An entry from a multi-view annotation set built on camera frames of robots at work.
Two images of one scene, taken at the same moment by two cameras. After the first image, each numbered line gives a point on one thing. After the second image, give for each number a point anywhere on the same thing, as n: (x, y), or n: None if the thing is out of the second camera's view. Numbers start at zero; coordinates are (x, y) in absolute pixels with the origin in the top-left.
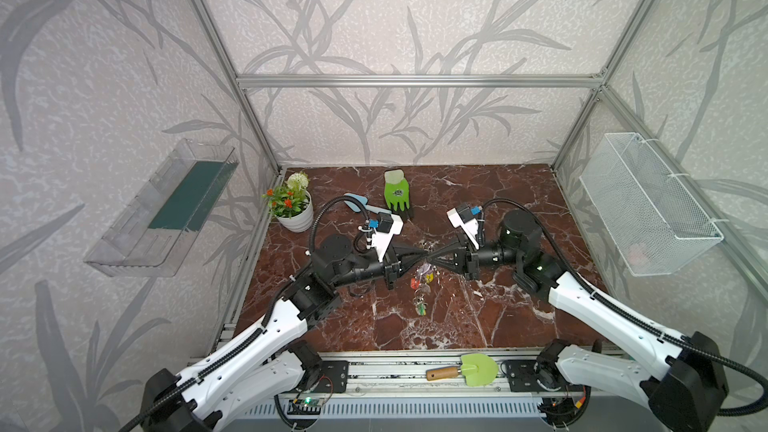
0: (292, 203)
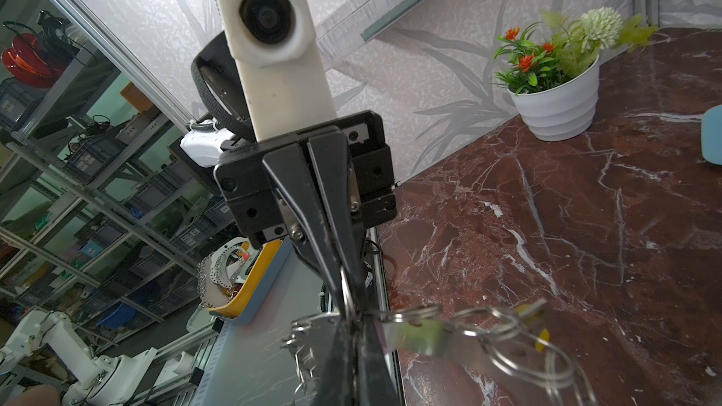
0: (552, 69)
